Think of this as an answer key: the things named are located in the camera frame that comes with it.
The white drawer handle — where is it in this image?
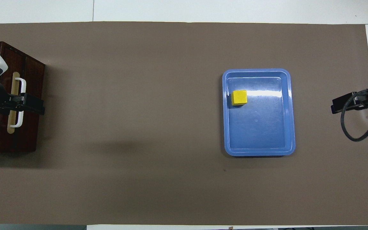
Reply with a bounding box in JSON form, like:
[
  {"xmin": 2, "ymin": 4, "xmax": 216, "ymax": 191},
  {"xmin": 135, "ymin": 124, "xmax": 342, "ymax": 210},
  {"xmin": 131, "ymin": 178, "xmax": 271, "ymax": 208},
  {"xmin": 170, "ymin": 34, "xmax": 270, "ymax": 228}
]
[{"xmin": 10, "ymin": 78, "xmax": 27, "ymax": 128}]

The wooden drawer with dark front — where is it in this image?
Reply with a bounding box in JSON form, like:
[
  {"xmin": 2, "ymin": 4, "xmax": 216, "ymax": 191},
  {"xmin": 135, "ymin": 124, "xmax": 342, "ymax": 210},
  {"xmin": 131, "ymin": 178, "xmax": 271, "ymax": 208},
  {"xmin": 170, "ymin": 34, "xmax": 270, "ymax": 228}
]
[{"xmin": 0, "ymin": 42, "xmax": 46, "ymax": 152}]

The yellow cube block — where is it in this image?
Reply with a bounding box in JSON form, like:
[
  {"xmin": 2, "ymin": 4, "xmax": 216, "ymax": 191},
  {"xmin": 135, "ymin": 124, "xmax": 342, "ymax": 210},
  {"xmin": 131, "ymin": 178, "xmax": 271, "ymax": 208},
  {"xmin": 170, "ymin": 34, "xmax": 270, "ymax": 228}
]
[{"xmin": 231, "ymin": 90, "xmax": 248, "ymax": 106}]

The blue plastic tray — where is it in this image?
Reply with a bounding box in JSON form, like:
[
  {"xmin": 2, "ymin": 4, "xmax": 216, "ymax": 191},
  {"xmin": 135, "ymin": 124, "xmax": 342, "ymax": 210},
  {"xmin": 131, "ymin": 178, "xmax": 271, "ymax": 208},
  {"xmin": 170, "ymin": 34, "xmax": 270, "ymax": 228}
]
[{"xmin": 222, "ymin": 68, "xmax": 296, "ymax": 157}]

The brown paper table mat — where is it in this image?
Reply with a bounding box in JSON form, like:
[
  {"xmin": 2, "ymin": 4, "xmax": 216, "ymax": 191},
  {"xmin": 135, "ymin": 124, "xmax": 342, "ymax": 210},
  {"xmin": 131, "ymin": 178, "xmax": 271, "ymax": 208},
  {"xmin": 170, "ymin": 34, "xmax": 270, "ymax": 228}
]
[{"xmin": 0, "ymin": 21, "xmax": 368, "ymax": 226}]

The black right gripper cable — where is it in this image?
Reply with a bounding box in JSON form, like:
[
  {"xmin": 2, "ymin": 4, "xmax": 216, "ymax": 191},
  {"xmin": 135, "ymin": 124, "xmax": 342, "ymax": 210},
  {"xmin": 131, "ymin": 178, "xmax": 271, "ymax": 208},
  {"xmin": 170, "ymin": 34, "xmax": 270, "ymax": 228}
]
[{"xmin": 341, "ymin": 87, "xmax": 368, "ymax": 142}]

